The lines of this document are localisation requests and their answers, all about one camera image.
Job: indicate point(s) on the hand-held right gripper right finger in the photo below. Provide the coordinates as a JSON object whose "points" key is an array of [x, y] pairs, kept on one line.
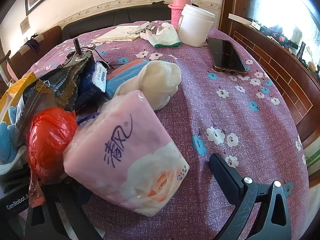
{"points": [[225, 172]]}

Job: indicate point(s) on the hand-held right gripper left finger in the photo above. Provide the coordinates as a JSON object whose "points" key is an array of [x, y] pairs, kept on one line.
{"points": [[67, 212]]}

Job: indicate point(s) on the red plastic bag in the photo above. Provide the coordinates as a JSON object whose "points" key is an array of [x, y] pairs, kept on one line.
{"points": [[50, 142]]}

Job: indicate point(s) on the pink tissue pack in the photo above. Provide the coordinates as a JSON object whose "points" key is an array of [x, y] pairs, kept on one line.
{"points": [[120, 155]]}

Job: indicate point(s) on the yellow cardboard box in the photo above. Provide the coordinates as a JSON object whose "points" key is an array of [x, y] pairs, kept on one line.
{"points": [[17, 87]]}

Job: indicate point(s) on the cream white sock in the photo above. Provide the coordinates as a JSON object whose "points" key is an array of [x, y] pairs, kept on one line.
{"points": [[160, 80]]}

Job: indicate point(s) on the black snack packet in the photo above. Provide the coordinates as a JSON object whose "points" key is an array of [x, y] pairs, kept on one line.
{"points": [[57, 90]]}

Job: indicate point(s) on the white cloth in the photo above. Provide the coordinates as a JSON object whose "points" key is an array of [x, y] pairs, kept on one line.
{"points": [[10, 167]]}

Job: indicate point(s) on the purple floral tablecloth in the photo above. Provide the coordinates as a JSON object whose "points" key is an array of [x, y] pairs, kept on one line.
{"points": [[212, 117]]}

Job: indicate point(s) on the blue terry cloth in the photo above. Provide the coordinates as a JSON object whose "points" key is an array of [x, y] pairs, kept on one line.
{"points": [[7, 142]]}

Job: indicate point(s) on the wooden cabinet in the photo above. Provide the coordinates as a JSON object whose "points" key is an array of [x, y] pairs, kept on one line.
{"points": [[270, 65]]}

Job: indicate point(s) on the black smartphone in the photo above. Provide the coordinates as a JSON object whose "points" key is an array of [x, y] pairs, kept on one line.
{"points": [[225, 55]]}

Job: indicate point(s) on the dark blue tissue pack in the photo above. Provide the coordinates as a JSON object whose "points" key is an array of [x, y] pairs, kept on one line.
{"points": [[90, 85]]}

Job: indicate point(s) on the blue orange rolled cloth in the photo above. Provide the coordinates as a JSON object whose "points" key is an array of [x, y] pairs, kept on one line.
{"points": [[125, 77]]}

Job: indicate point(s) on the row of small sundries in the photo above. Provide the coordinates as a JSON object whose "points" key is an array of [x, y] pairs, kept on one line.
{"points": [[285, 37]]}

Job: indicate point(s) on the white plastic jar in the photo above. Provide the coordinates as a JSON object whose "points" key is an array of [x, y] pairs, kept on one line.
{"points": [[195, 27]]}

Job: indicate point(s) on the white flat box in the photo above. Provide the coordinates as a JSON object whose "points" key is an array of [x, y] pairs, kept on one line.
{"points": [[240, 18]]}

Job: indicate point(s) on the metal motor with shaft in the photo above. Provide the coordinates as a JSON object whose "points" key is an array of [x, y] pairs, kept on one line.
{"points": [[78, 57]]}

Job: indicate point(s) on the white gloves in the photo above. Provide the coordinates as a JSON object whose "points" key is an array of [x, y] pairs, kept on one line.
{"points": [[165, 26]]}

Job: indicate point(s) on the purple cloth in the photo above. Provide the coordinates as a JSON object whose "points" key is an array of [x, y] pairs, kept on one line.
{"points": [[33, 42]]}

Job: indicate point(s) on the white packet with black print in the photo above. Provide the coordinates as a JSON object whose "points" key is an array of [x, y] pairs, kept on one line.
{"points": [[141, 28]]}

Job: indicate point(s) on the pink thermos bottle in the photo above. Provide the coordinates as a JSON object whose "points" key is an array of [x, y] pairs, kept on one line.
{"points": [[181, 2]]}

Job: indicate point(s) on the stack of papers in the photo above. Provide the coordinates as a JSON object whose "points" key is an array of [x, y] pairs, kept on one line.
{"points": [[115, 33]]}

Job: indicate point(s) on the black sofa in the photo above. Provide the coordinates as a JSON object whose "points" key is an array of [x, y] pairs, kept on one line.
{"points": [[100, 20]]}

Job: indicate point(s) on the small wall plaque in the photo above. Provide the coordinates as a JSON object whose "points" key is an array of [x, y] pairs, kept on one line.
{"points": [[24, 25]]}

